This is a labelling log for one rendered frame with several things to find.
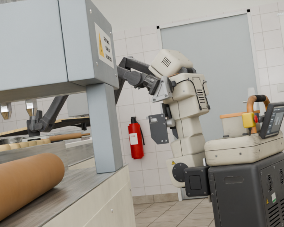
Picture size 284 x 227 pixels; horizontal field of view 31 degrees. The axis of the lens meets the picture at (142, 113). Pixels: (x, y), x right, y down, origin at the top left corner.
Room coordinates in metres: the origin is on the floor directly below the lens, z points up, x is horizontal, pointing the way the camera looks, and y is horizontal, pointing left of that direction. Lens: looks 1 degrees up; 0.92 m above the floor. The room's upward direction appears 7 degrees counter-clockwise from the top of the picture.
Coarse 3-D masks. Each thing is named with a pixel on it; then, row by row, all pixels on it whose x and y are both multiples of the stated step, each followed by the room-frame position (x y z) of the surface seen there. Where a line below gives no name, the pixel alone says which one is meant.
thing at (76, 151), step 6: (90, 138) 2.00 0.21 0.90; (66, 144) 1.49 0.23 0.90; (72, 144) 1.57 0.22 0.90; (78, 144) 1.65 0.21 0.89; (84, 144) 1.75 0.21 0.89; (90, 144) 1.85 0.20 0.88; (66, 150) 1.49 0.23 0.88; (72, 150) 1.56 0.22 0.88; (78, 150) 1.64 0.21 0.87; (84, 150) 1.73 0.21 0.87; (90, 150) 1.83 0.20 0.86; (72, 156) 1.55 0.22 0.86; (78, 156) 1.63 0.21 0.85; (84, 156) 1.72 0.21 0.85; (90, 156) 1.82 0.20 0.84; (72, 162) 1.54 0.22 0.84
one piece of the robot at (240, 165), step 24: (264, 96) 2.64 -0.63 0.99; (216, 144) 2.45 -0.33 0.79; (240, 144) 2.39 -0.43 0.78; (264, 144) 2.50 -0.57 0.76; (216, 168) 2.46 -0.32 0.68; (240, 168) 2.40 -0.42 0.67; (264, 168) 2.46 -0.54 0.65; (216, 192) 2.46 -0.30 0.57; (240, 192) 2.40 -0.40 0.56; (264, 192) 2.42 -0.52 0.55; (216, 216) 2.47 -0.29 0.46; (240, 216) 2.41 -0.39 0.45; (264, 216) 2.38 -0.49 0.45
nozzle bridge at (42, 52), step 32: (32, 0) 0.94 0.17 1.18; (64, 0) 0.94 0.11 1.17; (0, 32) 0.95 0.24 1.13; (32, 32) 0.94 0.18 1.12; (64, 32) 0.94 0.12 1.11; (96, 32) 1.01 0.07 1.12; (0, 64) 0.95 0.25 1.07; (32, 64) 0.94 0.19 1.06; (64, 64) 0.94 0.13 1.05; (96, 64) 0.97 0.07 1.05; (0, 96) 1.06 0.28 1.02; (32, 96) 1.15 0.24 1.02; (96, 96) 1.04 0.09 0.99; (96, 128) 1.04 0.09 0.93; (96, 160) 1.04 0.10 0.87
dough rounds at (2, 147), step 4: (40, 140) 1.19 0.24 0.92; (44, 140) 1.24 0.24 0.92; (48, 140) 1.25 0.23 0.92; (8, 144) 0.97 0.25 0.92; (12, 144) 1.01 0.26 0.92; (16, 144) 1.02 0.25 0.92; (20, 144) 1.06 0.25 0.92; (24, 144) 1.07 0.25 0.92; (28, 144) 1.09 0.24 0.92; (32, 144) 1.13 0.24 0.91; (36, 144) 1.14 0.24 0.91; (40, 144) 1.18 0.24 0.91; (0, 148) 0.95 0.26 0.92; (4, 148) 0.96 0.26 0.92; (8, 148) 0.96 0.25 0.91; (12, 148) 1.01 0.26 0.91; (16, 148) 1.01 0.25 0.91
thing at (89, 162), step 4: (92, 156) 1.83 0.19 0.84; (84, 160) 1.67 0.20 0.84; (88, 160) 1.73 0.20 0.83; (92, 160) 1.80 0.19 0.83; (72, 164) 1.50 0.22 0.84; (76, 164) 1.55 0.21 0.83; (80, 164) 1.60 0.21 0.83; (84, 164) 1.66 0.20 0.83; (88, 164) 1.73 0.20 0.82; (92, 164) 1.79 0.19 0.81; (72, 168) 1.49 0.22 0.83; (76, 168) 1.54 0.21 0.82
